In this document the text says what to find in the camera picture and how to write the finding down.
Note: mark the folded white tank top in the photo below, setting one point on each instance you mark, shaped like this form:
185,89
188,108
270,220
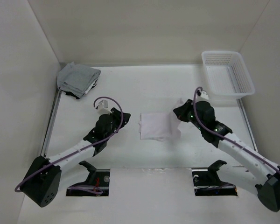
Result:
90,87

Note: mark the white plastic basket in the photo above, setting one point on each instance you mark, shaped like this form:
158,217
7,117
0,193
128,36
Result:
226,75

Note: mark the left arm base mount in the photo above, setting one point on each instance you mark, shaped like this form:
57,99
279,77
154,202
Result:
95,184

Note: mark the folded grey tank top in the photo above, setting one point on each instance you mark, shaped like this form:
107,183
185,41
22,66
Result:
76,78

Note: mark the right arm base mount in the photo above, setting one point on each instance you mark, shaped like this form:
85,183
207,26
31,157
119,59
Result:
207,183

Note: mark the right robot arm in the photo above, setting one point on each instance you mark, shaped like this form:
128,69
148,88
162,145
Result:
260,176

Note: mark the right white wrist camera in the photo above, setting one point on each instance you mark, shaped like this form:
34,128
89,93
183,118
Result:
202,95

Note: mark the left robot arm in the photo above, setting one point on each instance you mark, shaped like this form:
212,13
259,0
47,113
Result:
43,179

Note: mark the folded black tank top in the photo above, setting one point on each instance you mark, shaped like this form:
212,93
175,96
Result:
72,95

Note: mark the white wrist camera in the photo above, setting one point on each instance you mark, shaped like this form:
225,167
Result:
102,107
202,95

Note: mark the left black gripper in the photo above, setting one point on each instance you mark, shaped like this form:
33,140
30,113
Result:
117,115

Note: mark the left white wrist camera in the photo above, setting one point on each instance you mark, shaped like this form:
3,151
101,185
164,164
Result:
102,107

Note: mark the white tank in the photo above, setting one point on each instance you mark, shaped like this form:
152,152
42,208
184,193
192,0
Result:
160,126
90,87

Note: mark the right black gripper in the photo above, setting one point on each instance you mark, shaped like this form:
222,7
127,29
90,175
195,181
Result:
180,112

